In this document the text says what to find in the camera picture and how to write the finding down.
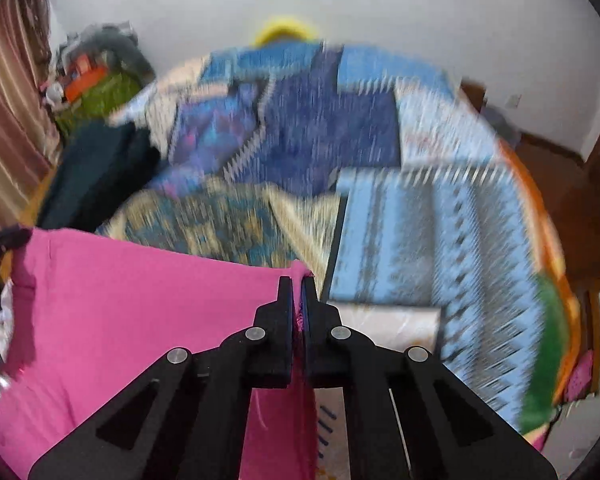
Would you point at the pink pants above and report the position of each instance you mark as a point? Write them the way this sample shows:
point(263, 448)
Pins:
point(105, 310)

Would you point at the green cloth-covered table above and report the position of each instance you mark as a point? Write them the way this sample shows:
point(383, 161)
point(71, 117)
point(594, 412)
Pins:
point(100, 97)

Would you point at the wall socket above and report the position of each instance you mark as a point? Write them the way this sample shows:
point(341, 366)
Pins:
point(515, 101)

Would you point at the orange box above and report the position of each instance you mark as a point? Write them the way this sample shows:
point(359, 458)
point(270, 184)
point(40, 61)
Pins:
point(82, 82)

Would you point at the pink dotted item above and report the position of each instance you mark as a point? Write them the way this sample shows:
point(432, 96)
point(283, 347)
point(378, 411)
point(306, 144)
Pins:
point(580, 375)

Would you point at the striped brown curtain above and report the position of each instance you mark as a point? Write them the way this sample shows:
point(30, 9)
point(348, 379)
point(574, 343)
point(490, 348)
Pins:
point(5, 110)

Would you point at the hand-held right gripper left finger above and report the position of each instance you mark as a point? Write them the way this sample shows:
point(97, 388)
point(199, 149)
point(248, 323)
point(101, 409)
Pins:
point(283, 310)

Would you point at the orange bed sheet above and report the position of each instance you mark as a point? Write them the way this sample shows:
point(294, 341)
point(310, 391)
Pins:
point(555, 270)

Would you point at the yellow curved cushion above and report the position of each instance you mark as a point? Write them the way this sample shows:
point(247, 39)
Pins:
point(280, 30)

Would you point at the patchwork blanket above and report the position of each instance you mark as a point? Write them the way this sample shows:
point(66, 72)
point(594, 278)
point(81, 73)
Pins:
point(330, 135)

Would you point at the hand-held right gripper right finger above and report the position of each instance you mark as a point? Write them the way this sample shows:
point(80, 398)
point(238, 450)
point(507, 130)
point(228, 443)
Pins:
point(306, 305)

